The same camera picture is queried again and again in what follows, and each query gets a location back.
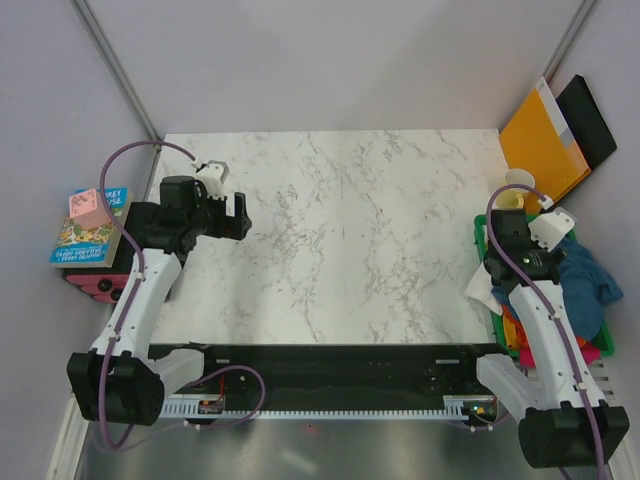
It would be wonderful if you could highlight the blue t shirt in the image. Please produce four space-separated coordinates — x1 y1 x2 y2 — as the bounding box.
492 238 624 340

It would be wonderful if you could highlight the orange t shirt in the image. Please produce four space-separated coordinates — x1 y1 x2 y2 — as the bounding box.
502 305 529 351

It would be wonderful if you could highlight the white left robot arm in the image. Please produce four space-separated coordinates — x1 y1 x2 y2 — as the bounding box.
66 175 252 426

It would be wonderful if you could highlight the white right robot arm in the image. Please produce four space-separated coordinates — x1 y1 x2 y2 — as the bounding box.
457 210 630 470

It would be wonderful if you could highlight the white t shirt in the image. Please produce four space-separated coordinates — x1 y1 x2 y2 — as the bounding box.
465 265 502 315

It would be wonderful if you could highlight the yellow t shirt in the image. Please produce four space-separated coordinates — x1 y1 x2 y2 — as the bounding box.
503 317 529 351

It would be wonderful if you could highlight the yellow mug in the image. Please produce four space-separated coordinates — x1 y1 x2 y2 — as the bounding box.
495 168 535 209

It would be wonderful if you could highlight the pink dice cube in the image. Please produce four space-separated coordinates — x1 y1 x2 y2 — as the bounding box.
68 188 110 230

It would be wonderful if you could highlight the pink t shirt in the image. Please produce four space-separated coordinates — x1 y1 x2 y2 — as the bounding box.
519 344 600 368

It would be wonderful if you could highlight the green plastic bin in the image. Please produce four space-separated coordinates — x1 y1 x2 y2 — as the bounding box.
473 214 615 359

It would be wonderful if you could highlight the pink black dumbbell set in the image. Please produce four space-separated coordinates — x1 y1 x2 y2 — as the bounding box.
62 268 129 304

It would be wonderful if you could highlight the blue paperback book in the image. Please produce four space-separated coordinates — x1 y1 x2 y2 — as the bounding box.
49 187 133 268

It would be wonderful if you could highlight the orange folder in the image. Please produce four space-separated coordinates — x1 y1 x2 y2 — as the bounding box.
499 78 591 201

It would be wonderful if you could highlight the black flat box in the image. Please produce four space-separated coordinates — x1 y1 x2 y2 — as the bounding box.
556 74 617 170

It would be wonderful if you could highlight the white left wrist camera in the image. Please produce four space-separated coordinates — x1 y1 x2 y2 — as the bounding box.
192 160 230 199

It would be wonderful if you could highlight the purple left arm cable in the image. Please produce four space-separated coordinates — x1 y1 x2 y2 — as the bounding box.
92 141 266 453

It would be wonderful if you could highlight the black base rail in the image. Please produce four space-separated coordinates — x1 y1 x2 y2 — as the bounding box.
149 342 519 412

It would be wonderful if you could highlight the white cable duct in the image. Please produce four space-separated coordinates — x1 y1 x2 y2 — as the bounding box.
160 394 497 421

